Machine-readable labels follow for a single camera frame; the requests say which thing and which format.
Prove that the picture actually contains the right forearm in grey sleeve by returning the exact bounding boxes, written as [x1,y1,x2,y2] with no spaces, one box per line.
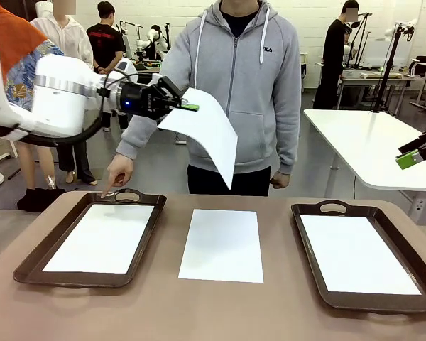
[115,115,164,161]

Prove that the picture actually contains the white and black background robot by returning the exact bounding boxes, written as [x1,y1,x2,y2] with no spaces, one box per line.
[136,23,172,63]

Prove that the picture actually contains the white A4 paper sheet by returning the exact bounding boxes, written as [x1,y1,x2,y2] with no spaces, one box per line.
[300,214,422,296]
[156,87,239,190]
[41,203,155,275]

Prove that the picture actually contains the person in grey hoodie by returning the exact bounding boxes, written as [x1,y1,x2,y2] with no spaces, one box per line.
[115,0,302,197]

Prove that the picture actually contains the man in black T-shirt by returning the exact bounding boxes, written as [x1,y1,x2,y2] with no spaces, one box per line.
[87,1,128,77]

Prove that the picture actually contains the person's left hand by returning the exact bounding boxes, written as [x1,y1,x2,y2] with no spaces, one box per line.
[269,171,293,190]

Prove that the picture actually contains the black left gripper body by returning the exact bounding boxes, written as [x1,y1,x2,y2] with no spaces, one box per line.
[119,82,166,117]

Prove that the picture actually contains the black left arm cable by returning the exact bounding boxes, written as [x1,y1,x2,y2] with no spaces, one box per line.
[17,69,129,146]

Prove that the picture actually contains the person's right hand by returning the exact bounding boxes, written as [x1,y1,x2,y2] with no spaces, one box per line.
[101,154,135,199]

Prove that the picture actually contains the black tripod pole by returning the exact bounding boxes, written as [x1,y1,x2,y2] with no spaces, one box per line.
[371,21,408,114]

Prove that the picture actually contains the grey background work table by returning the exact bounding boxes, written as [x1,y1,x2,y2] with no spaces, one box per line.
[133,59,163,76]

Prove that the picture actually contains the white rounded table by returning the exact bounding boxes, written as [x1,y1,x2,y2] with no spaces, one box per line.
[303,108,426,200]

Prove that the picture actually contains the white socket box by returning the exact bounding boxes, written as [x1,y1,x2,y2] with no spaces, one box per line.
[413,197,426,225]

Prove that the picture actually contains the long grey background table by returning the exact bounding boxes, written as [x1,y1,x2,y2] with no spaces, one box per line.
[340,67,423,107]

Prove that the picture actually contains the left forearm in grey sleeve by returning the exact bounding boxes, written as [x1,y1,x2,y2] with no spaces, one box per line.
[275,117,302,177]

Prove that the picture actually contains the person in black clothes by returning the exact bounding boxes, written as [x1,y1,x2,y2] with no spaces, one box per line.
[312,0,361,111]

